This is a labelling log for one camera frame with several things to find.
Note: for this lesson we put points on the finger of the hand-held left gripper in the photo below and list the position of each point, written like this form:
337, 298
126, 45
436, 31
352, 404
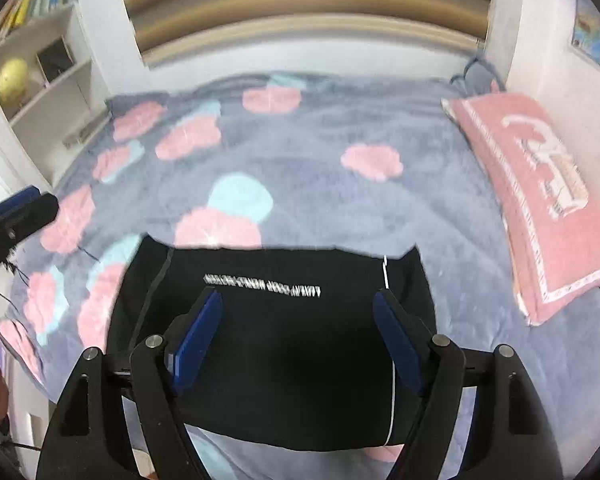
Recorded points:
10, 204
35, 217

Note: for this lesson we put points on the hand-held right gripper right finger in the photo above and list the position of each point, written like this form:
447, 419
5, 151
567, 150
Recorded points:
395, 340

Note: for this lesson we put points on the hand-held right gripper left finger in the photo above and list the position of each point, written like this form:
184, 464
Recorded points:
200, 340

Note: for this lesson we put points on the black garment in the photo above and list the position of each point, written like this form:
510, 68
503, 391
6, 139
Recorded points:
290, 360

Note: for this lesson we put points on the small brown object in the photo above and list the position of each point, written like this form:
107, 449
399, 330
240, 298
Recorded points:
85, 131

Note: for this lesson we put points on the yellow ball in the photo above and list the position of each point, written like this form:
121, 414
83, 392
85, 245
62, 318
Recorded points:
11, 81

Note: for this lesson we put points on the white bookshelf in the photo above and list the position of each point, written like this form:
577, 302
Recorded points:
77, 35

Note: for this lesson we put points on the pink pillow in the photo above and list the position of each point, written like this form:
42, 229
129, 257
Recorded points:
545, 200

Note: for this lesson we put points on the grey blanket with pink clouds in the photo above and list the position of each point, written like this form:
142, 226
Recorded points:
330, 125

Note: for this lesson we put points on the grey cloth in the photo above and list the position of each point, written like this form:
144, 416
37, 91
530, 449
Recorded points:
477, 77

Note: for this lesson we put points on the beige striped headboard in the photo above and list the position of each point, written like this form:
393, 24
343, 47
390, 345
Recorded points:
305, 10

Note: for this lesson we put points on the dark picture frame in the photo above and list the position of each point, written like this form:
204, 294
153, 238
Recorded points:
55, 60

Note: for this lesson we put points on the wall poster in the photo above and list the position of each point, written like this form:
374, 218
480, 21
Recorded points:
592, 35

